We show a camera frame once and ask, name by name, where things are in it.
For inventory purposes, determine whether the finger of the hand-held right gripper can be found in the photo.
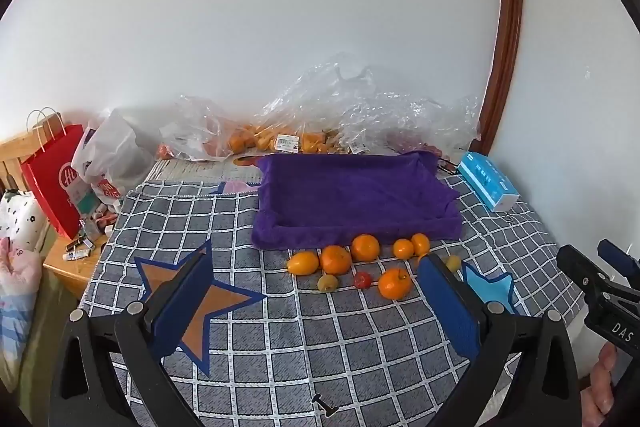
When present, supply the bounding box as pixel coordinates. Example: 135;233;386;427
598;239;640;288
556;245;618;303

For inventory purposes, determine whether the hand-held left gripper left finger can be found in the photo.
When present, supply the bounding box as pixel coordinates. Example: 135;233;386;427
48;239;216;427

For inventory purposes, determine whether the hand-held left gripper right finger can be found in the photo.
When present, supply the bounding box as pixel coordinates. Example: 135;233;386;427
417;253;583;427

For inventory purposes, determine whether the orange mandarin with stem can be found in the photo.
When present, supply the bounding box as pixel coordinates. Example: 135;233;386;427
377;268;413;300

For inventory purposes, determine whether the oval yellow-orange mandarin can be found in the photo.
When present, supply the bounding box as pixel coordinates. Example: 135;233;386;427
286;251;320;277

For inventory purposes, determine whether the purple towel-lined tray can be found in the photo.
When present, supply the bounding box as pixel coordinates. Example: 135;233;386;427
251;150;463;251

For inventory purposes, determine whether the person's right hand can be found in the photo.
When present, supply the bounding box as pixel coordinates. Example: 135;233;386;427
582;343;618;427

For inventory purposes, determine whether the pile of small cosmetics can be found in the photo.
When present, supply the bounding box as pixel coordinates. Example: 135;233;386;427
62;202;118;260

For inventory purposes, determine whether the wooden nightstand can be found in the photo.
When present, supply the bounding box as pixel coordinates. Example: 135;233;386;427
42;207;118;298

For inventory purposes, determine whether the blue tissue pack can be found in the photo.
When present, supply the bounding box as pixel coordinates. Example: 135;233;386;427
457;152;521;212

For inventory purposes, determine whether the printed cloth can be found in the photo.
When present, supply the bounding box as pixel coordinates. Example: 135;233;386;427
145;154;266;195

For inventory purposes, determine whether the grey checked star blanket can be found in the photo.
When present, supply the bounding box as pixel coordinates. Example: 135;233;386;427
77;177;596;427

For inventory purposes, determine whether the small black dumbbell-shaped part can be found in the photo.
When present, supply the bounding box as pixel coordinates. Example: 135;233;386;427
311;394;341;418

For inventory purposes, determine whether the white plastic bag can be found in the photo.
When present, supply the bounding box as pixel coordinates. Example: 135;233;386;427
72;107;161;212

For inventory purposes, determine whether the pink cloth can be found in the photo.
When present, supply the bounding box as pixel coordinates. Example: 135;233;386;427
0;237;43;303

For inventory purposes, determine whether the clear bag of oranges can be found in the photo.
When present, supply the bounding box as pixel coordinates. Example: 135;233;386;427
157;94;251;162

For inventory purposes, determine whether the red paper bag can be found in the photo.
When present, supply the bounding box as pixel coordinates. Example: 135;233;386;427
20;108;86;240

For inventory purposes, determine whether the white dotted pillow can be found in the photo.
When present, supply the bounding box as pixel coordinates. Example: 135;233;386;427
0;189;48;253

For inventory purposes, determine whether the clear bag of kumquats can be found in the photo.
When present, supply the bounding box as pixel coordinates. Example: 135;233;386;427
230;52;381;155

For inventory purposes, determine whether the wooden headboard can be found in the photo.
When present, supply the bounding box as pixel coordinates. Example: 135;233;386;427
0;112;66;192

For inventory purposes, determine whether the brown wooden door frame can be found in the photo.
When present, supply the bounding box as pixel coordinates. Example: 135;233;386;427
480;0;524;142

